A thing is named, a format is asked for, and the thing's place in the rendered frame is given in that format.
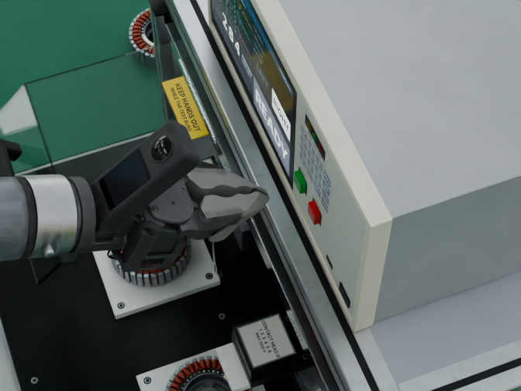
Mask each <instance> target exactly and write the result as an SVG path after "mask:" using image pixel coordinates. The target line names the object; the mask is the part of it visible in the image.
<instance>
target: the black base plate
mask: <svg viewBox="0 0 521 391"><path fill-rule="evenodd" d="M218 247H219V270H221V271H222V272H223V277H222V279H220V285H217V286H214V287H212V288H209V289H205V290H202V291H200V292H196V293H193V294H191V295H188V296H185V297H182V298H180V299H176V300H173V301H170V302H168V303H164V304H161V305H159V306H155V307H152V308H149V309H147V310H143V311H140V312H138V313H134V314H131V315H129V316H126V317H122V318H119V319H116V318H115V315H114V313H113V310H112V307H111V304H110V302H109V298H108V295H107V292H106V290H105V287H104V284H103V281H102V277H101V275H100V272H99V270H98V266H97V264H96V261H95V257H94V255H93V252H92V251H91V252H85V253H78V255H77V257H76V258H75V260H74V261H70V262H63V263H62V264H61V265H60V266H59V267H58V268H57V269H56V270H55V271H54V272H53V273H52V274H51V275H50V276H49V277H48V278H46V279H45V280H44V281H43V282H42V283H41V284H40V285H37V283H36V279H35V276H34V274H33V269H32V266H31V264H30V261H29V258H27V259H19V260H11V261H0V319H1V322H2V326H3V330H4V332H5V337H6V340H7V343H8V346H9V351H10V354H11V357H12V362H13V365H14V368H15V371H16V375H17V379H18V381H19V386H20V389H21V391H140V387H139V384H138V382H137V380H136V376H137V375H140V374H143V373H145V372H149V371H152V370H154V369H158V368H160V367H163V366H165V365H169V364H172V363H175V362H178V361H180V360H183V359H186V358H190V357H192V356H195V355H198V354H201V353H203V352H206V351H210V350H212V349H214V348H218V347H221V346H223V345H226V344H230V343H233V342H232V340H231V333H232V332H233V327H234V326H236V325H239V324H243V323H246V322H247V321H250V320H254V319H257V318H259V317H263V316H266V315H268V314H271V313H274V312H277V311H279V310H280V311H281V312H282V314H283V315H285V314H287V312H286V310H285V307H284V305H283V303H282V301H281V298H280V296H279V294H278V291H277V290H276V287H275V285H274V283H273V280H272V278H271V275H270V273H269V271H268V270H267V266H266V264H265V263H264V259H263V258H262V255H261V253H260V251H259V248H258V247H255V248H252V249H250V250H247V251H241V249H240V246H239V244H238V241H237V239H236V236H235V234H234V232H232V233H231V234H230V235H229V236H228V237H227V238H225V239H224V240H221V241H218ZM263 385H264V388H265V390H266V391H302V390H301V388H300V385H299V384H298V380H297V379H296V377H295V373H293V374H291V375H287V376H285V377H282V378H280V379H276V380H274V381H271V382H267V383H265V384H263Z"/></svg>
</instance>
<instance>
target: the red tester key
mask: <svg viewBox="0 0 521 391"><path fill-rule="evenodd" d="M308 213H309V215H310V217H311V219H312V222H313V224H314V225H316V224H318V223H320V212H319V210H318V208H317V206H316V204H315V202H314V200H313V201H311V202H309V204H308Z"/></svg>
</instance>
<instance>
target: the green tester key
mask: <svg viewBox="0 0 521 391"><path fill-rule="evenodd" d="M294 183H295V185H296V187H297V189H298V191H299V193H300V194H302V193H305V187H306V183H305V179H304V178H303V176H302V173H301V172H300V170H297V171H295V172H294Z"/></svg>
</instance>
